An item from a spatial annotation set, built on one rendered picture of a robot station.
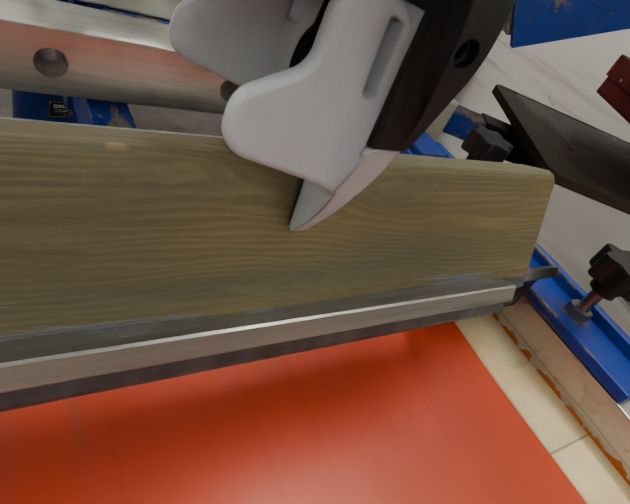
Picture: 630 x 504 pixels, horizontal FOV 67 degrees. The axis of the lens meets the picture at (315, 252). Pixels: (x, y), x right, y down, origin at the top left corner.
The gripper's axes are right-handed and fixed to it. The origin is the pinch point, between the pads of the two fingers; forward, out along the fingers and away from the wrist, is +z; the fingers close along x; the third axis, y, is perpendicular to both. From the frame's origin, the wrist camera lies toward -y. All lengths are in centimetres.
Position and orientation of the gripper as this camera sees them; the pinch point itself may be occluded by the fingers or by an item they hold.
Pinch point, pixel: (299, 169)
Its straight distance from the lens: 20.4
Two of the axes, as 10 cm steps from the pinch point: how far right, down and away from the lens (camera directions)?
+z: -3.6, 7.0, 6.1
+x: 4.2, 7.1, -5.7
